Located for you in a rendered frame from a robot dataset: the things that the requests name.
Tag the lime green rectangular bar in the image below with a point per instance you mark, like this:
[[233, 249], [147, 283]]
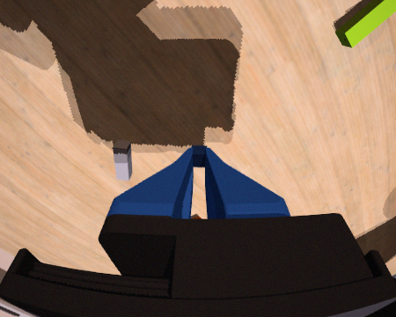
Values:
[[365, 21]]

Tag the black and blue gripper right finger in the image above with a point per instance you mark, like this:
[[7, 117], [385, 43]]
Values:
[[231, 194]]

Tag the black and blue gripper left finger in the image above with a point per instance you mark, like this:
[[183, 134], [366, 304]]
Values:
[[168, 192]]

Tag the small blue cube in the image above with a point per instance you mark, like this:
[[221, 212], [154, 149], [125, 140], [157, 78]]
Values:
[[199, 155]]

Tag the grey rod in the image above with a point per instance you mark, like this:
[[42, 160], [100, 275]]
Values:
[[123, 160]]

